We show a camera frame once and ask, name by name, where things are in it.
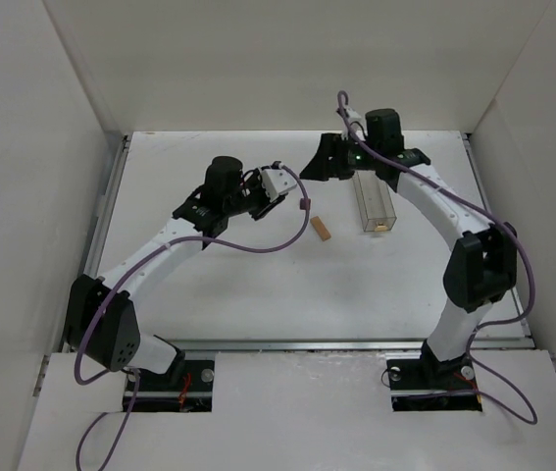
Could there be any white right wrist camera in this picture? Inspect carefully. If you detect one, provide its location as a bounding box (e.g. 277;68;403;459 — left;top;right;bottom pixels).
338;107;366;139

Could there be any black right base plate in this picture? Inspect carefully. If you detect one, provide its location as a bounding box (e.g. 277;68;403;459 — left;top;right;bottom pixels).
385;356;482;412

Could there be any aluminium table edge rail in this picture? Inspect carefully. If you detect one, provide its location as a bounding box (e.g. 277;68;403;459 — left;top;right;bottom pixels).
462;133;534;337

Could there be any front aluminium rail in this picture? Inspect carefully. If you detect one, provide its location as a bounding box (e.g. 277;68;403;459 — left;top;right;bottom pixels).
170;337;535;352

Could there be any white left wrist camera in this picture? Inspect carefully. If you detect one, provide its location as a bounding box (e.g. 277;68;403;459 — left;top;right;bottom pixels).
260;162;297;202

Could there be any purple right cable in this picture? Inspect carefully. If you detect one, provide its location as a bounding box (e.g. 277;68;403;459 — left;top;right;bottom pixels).
334;90;538;426

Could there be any dark red wood block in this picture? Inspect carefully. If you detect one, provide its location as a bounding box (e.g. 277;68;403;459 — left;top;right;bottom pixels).
299;198;311;211

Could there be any purple cable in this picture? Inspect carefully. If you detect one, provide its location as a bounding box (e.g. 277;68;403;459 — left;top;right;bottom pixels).
334;90;538;426
72;164;312;465

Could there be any clear plastic box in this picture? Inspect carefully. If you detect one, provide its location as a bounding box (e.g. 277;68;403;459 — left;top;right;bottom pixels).
352;171;397;233

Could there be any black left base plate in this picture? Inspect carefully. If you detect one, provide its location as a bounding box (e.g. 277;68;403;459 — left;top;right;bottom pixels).
131;357;215;413

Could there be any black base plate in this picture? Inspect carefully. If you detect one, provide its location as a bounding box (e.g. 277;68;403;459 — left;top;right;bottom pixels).
385;356;482;412
131;357;215;413

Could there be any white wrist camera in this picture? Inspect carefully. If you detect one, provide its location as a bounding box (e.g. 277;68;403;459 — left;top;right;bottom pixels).
260;162;297;202
338;107;366;139

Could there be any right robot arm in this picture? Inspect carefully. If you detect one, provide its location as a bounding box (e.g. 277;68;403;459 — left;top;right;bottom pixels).
300;105;517;391

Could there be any light engraved wood block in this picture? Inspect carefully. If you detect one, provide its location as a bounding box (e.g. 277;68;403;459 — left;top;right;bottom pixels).
310;216;331;241

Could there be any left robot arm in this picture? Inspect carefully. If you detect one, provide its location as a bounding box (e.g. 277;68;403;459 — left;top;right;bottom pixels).
65;156;297;383

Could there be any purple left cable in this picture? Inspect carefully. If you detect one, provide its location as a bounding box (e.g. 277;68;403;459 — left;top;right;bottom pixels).
72;164;312;465

